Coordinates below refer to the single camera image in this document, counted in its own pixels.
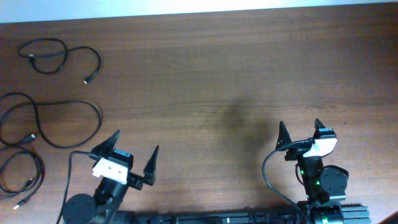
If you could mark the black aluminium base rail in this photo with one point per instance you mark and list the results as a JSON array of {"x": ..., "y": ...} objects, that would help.
[{"x": 354, "y": 214}]

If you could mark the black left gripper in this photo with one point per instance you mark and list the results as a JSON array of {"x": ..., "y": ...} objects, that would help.
[{"x": 136, "y": 182}]

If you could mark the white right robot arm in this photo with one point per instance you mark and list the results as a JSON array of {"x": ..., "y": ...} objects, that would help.
[{"x": 324, "y": 185}]

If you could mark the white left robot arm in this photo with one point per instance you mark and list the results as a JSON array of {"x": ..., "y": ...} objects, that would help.
[{"x": 98, "y": 208}]

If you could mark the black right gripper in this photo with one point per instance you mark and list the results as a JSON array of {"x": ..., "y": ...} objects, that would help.
[{"x": 284, "y": 135}]

